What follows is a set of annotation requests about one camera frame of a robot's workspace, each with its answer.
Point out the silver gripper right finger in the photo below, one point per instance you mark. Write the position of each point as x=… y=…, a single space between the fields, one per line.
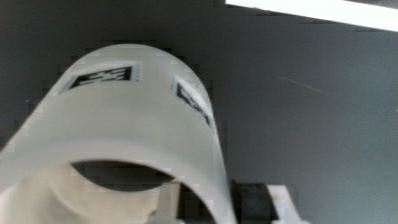
x=263 y=204

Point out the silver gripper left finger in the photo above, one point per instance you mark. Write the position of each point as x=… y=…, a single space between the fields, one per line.
x=165 y=212

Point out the white lamp shade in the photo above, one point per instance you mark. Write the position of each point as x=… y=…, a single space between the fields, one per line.
x=119 y=135

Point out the white foam fence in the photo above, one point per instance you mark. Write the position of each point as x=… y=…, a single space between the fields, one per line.
x=334 y=10

